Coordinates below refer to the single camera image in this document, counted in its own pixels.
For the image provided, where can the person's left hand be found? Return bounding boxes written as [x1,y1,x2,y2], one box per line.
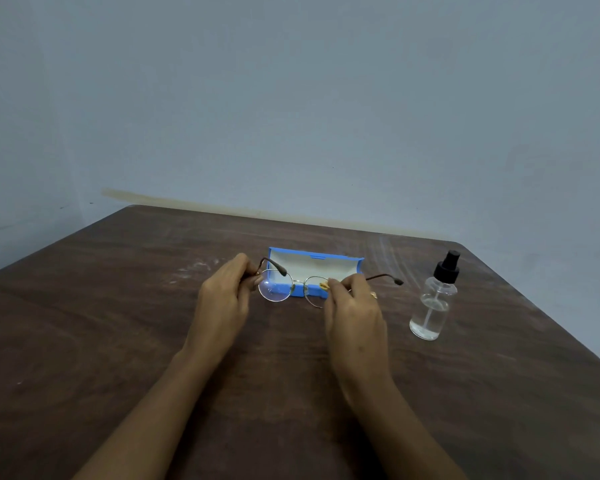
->
[182,253,265,364]

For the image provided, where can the clear spray bottle black cap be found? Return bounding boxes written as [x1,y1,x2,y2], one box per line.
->
[409,250,462,342]

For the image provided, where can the round metal-rimmed eyeglasses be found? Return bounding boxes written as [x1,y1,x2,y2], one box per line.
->
[254,258,405,309]

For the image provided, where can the person's left forearm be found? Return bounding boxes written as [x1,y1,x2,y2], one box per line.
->
[72,349,226,480]

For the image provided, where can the person's right hand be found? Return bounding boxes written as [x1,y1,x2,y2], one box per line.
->
[323,274,394,391]

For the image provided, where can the open blue eyeglasses case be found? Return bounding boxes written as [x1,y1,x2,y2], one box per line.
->
[266,246,365,299]

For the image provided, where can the person's right forearm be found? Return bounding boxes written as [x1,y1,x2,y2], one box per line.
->
[341,376,469,480]

